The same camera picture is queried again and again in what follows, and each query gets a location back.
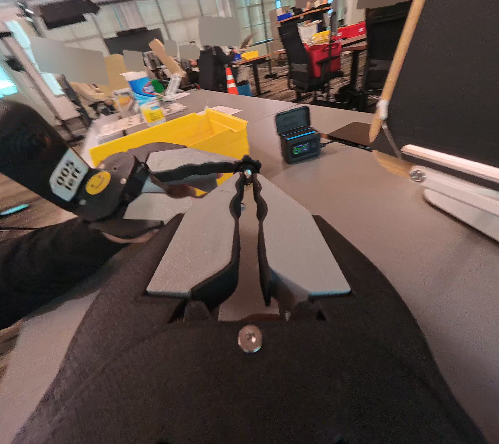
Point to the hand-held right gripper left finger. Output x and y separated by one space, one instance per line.
191 257

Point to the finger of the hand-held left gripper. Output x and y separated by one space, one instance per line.
156 206
195 155

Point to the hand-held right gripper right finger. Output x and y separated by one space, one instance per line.
304 257

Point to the small black knob screw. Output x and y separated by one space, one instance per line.
248 169

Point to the person's left forearm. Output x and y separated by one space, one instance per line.
54 272

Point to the person's left hand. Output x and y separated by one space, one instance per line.
129 232

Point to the yellow plastic bin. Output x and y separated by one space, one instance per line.
187 132

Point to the orange traffic cone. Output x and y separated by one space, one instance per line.
231 81

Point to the blue white wipes canister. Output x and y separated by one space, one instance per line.
140 85

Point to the black device case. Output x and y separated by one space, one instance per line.
300 144

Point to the black office chair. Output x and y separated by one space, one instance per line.
386 46
296 54

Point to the red storage bin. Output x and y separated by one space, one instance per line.
327 58

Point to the black computer monitor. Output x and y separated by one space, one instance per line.
452 77

